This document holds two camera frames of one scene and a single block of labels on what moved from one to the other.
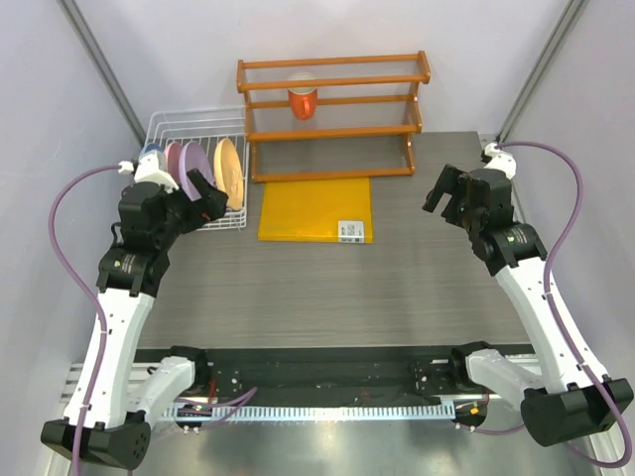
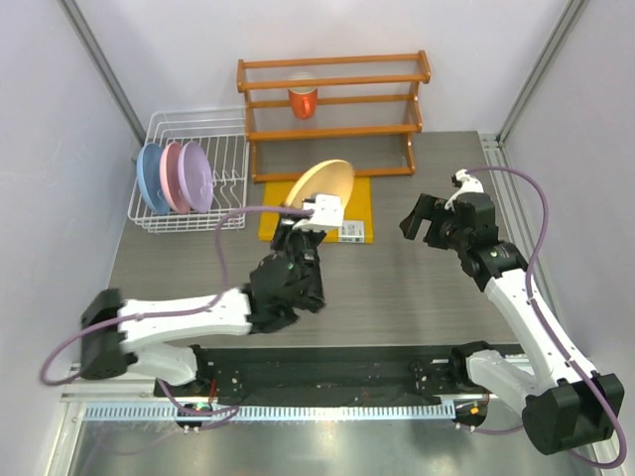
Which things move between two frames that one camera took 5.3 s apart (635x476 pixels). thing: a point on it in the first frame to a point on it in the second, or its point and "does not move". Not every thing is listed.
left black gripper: [203, 210] to [285, 226]
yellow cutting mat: [334, 210] does not move
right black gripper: [452, 180] to [431, 208]
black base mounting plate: [422, 375] does not move
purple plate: [193, 156] does not move
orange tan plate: [229, 173] to [332, 178]
